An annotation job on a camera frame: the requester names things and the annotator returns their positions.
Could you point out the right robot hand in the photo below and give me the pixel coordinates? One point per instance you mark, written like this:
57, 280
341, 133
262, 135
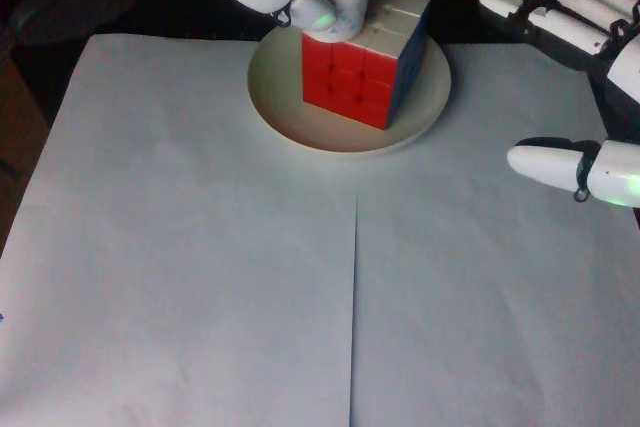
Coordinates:
575, 22

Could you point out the Rubik's cube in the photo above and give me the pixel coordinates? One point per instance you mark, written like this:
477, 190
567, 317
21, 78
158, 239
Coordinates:
345, 77

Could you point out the white paper plate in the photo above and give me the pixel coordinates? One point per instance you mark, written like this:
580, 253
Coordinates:
280, 107

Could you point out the white paper sheet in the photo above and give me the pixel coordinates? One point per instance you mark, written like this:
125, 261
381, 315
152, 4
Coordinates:
175, 247
475, 272

